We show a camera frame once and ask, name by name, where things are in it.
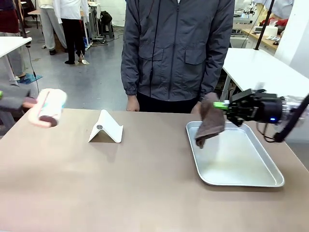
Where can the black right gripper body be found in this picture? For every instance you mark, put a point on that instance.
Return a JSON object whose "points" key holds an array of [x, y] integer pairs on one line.
{"points": [[268, 108]]}

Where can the black pole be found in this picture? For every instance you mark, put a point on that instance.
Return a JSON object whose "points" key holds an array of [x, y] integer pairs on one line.
{"points": [[264, 26]]}

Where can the bystander in dark red top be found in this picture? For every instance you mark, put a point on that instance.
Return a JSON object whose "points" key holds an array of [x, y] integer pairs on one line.
{"points": [[8, 14]]}

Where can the wooden workbench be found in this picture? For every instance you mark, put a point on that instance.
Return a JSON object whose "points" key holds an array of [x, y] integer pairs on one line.
{"points": [[260, 37]]}

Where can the person right forearm gray sleeve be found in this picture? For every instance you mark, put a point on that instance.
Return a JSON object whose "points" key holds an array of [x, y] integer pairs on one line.
{"points": [[129, 75]]}

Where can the person left forearm gray sleeve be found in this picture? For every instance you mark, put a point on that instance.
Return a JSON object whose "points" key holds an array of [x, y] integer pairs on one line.
{"points": [[214, 72]]}

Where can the person left hand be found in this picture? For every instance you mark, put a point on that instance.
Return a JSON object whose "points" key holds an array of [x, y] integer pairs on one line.
{"points": [[197, 110]]}

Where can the blue floor mat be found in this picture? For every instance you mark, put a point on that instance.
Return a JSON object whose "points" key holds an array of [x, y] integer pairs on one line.
{"points": [[30, 78]]}

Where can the white rolling rack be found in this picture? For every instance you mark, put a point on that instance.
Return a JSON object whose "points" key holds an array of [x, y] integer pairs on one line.
{"points": [[93, 24]]}

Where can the small white table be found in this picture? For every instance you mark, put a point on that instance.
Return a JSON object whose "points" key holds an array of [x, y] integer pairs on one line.
{"points": [[12, 43]]}

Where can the person in grey jacket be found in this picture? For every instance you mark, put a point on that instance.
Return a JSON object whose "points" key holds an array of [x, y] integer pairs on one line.
{"points": [[176, 48]]}

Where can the bystander in black pants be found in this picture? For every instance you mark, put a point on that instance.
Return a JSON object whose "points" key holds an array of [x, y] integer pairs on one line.
{"points": [[73, 33]]}

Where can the white folded stand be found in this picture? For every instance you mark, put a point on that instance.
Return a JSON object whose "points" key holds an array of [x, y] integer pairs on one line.
{"points": [[106, 128]]}

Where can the person right hand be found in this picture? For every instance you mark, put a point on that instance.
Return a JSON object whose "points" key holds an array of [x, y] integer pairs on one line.
{"points": [[132, 104]]}

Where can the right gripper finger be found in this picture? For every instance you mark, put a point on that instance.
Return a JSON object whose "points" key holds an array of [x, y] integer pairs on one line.
{"points": [[239, 100], [240, 116]]}

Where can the brown cloth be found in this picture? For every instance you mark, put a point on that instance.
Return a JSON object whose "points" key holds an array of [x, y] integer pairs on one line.
{"points": [[210, 120]]}

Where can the black trousers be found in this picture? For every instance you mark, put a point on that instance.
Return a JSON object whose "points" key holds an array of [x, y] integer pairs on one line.
{"points": [[164, 105]]}

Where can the black stool with bag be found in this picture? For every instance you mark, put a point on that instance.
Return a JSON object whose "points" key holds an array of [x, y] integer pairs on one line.
{"points": [[106, 21]]}

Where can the bystander in gray pants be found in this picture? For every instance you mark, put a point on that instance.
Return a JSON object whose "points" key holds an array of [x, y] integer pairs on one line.
{"points": [[51, 24]]}

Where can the pink lint roller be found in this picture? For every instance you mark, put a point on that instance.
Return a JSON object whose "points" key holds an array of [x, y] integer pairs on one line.
{"points": [[48, 108]]}

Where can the silver metal tray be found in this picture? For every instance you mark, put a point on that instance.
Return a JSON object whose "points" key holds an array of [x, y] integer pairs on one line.
{"points": [[241, 166]]}

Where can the red cloth item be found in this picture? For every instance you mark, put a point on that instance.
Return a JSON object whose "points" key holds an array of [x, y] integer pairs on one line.
{"points": [[282, 22]]}

